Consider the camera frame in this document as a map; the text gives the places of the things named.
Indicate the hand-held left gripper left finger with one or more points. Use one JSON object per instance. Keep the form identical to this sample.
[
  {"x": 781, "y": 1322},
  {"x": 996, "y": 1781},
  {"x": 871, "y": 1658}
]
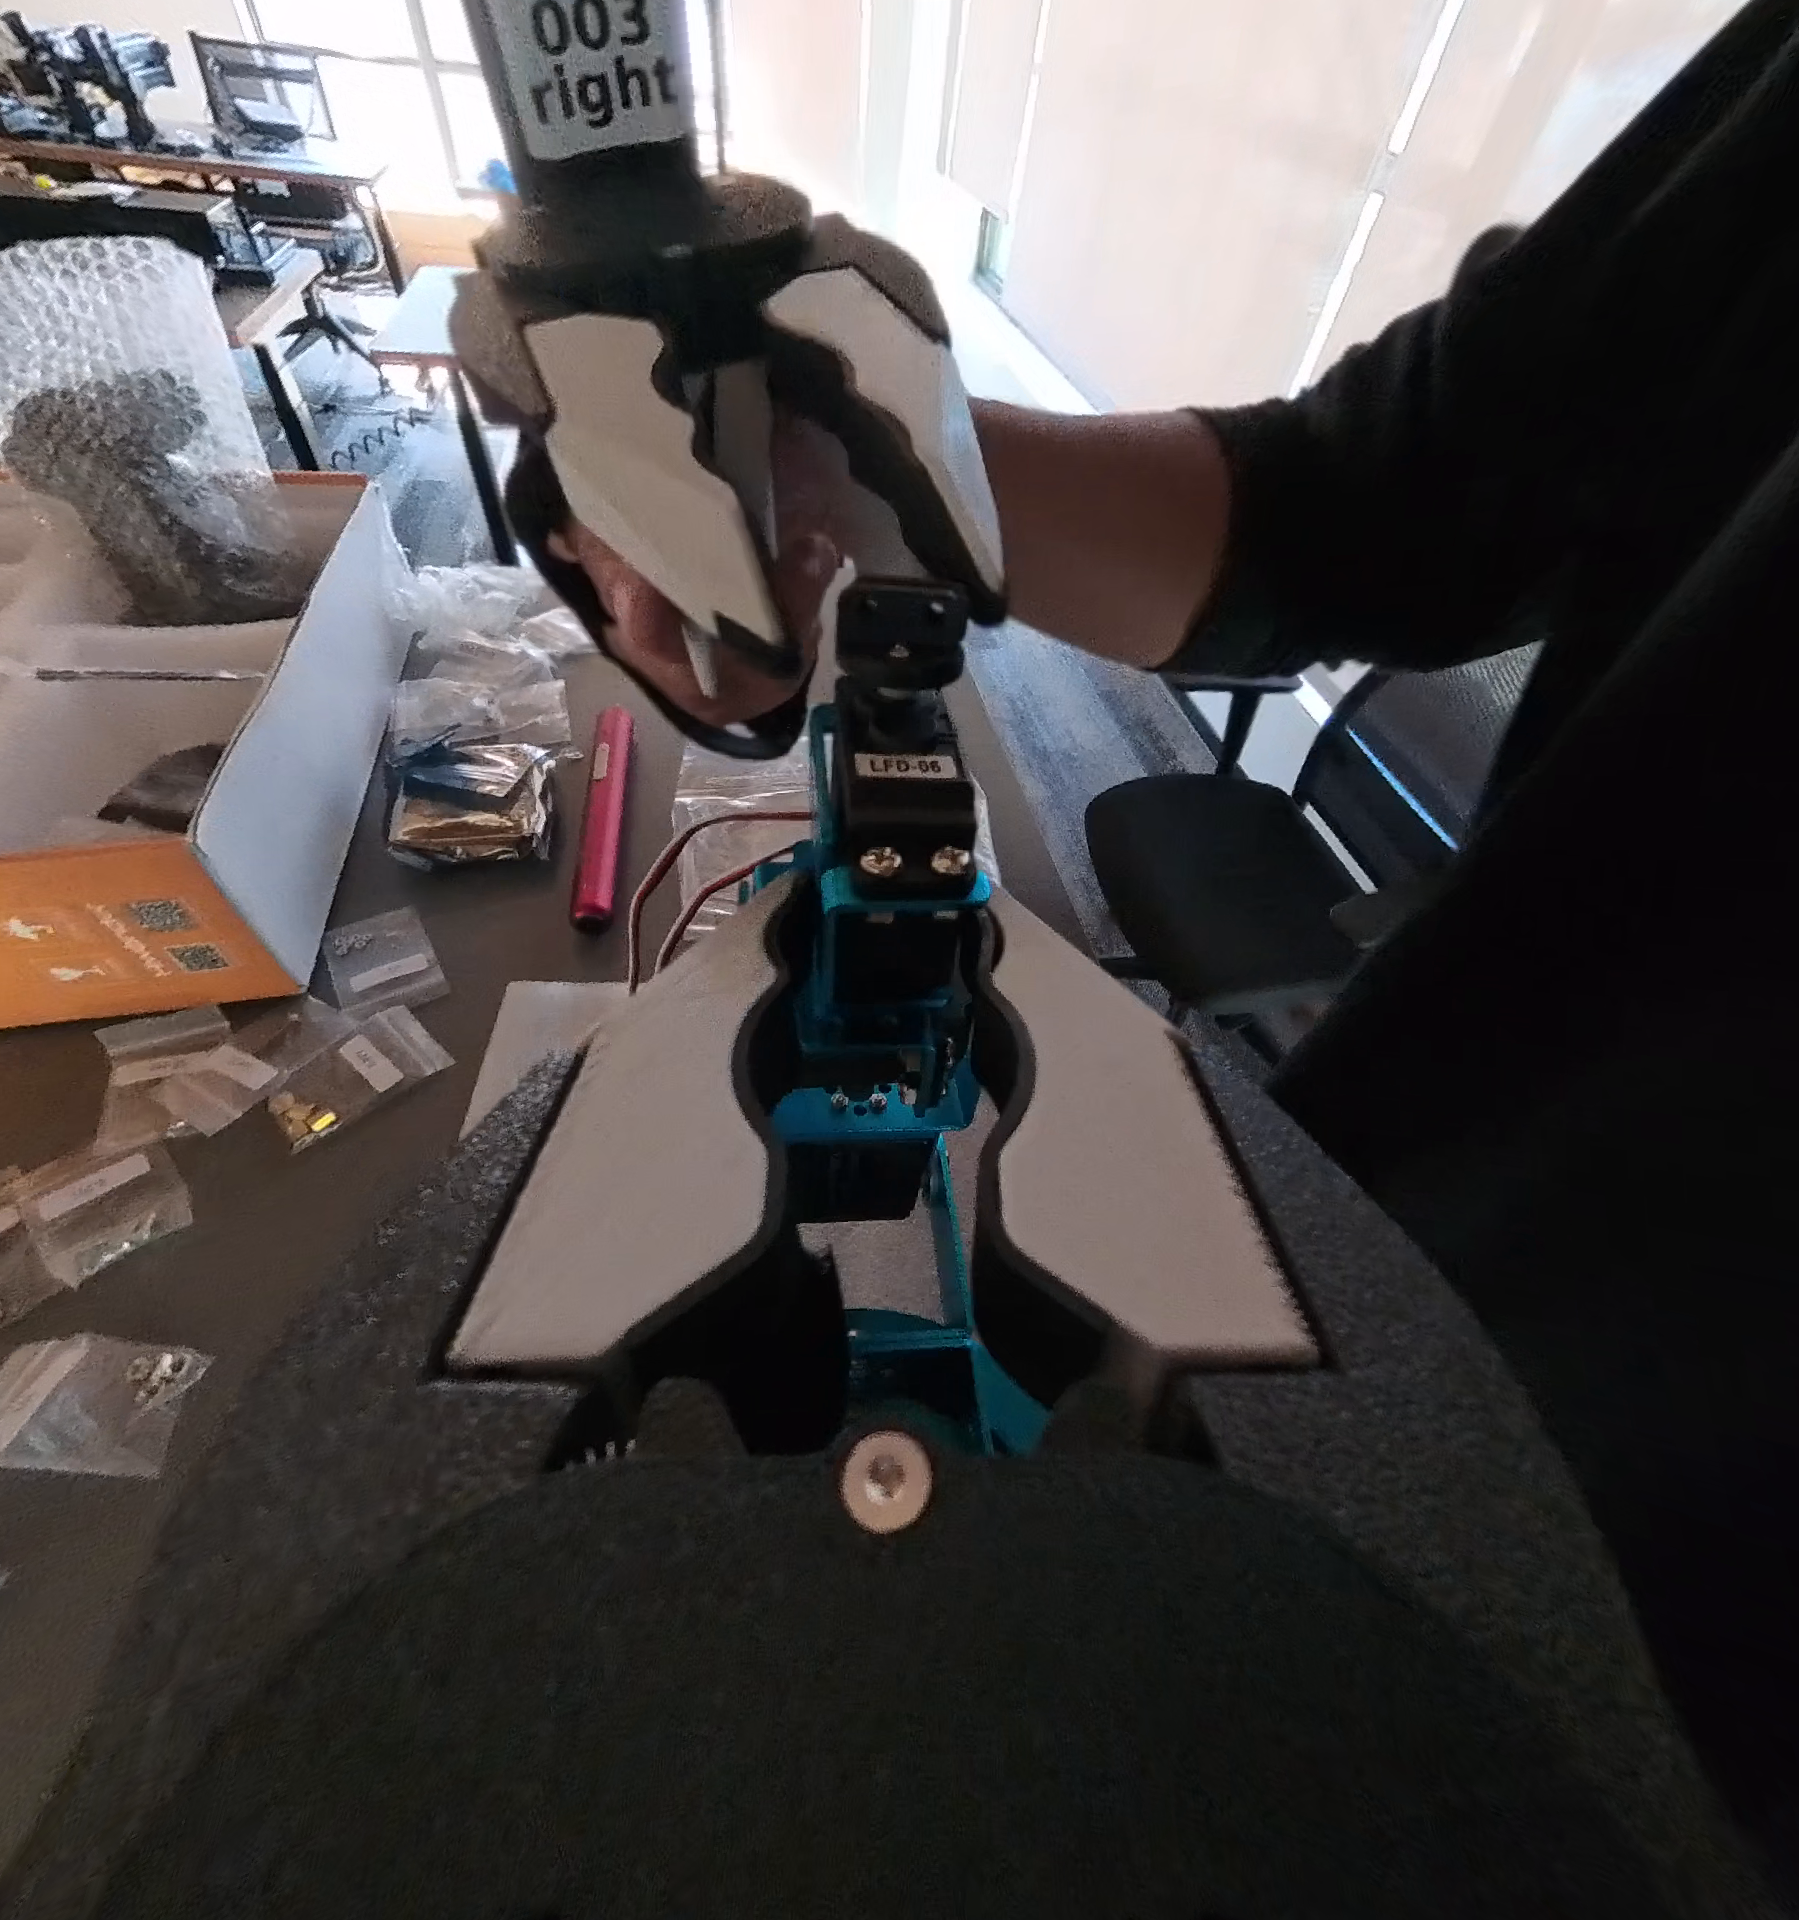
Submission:
[{"x": 613, "y": 1189}]

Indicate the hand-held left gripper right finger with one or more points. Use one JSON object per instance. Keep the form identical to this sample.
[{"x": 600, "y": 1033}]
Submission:
[{"x": 1155, "y": 1189}]

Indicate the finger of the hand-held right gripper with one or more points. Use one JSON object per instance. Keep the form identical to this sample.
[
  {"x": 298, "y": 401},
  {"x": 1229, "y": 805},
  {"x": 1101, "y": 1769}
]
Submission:
[
  {"x": 648, "y": 467},
  {"x": 901, "y": 436}
]

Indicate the blue toy robot arm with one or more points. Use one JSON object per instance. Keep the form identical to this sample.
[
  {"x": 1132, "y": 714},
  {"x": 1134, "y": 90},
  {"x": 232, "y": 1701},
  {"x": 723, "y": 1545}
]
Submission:
[{"x": 896, "y": 958}]

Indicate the person's right forearm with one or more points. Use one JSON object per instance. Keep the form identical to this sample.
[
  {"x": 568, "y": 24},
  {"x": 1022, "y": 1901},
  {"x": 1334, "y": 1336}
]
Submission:
[{"x": 1229, "y": 529}]

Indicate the dark grey desk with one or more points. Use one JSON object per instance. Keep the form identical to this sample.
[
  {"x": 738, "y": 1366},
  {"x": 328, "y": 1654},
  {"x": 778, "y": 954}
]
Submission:
[{"x": 450, "y": 902}]

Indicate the person's right hand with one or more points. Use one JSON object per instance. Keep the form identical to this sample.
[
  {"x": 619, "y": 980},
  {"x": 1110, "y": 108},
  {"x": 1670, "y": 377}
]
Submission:
[{"x": 1033, "y": 529}]

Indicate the white foam sheet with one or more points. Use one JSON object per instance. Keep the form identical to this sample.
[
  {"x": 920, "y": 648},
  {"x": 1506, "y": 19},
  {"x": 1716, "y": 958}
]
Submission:
[{"x": 539, "y": 1037}]

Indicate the small clear parts bag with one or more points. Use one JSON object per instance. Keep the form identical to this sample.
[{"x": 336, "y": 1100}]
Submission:
[
  {"x": 475, "y": 714},
  {"x": 496, "y": 618}
]

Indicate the grey office table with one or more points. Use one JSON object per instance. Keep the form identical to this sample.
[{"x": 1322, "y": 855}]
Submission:
[{"x": 421, "y": 317}]

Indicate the bright paned window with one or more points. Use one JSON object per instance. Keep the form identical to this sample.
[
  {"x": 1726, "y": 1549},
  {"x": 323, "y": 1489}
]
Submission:
[{"x": 389, "y": 76}]

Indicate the clear plastic bag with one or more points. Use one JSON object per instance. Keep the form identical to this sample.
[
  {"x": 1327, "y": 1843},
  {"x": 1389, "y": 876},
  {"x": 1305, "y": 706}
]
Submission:
[{"x": 738, "y": 787}]

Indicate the black office chair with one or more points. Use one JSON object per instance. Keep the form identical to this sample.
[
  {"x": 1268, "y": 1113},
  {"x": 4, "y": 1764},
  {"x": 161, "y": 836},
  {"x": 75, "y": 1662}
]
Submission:
[{"x": 1229, "y": 857}]

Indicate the dark blue parts packet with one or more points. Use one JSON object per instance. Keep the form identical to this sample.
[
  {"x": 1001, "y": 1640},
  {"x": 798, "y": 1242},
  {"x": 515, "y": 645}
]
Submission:
[{"x": 475, "y": 805}]

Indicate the beige roller blind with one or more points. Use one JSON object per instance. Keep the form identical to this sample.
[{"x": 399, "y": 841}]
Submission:
[{"x": 1201, "y": 179}]

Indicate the pile of small parts bags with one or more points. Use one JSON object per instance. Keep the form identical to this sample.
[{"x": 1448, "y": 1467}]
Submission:
[{"x": 149, "y": 1173}]

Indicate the bubble wrap bag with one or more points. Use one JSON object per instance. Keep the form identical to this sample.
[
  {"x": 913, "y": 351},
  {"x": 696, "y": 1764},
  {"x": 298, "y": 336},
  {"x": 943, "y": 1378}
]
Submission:
[{"x": 122, "y": 421}]

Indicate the white parts box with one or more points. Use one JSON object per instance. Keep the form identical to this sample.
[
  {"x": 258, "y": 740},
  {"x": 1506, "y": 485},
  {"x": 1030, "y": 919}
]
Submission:
[{"x": 122, "y": 689}]

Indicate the thin metal tool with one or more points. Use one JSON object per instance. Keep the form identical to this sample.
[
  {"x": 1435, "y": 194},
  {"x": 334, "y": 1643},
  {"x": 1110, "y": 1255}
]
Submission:
[{"x": 103, "y": 675}]

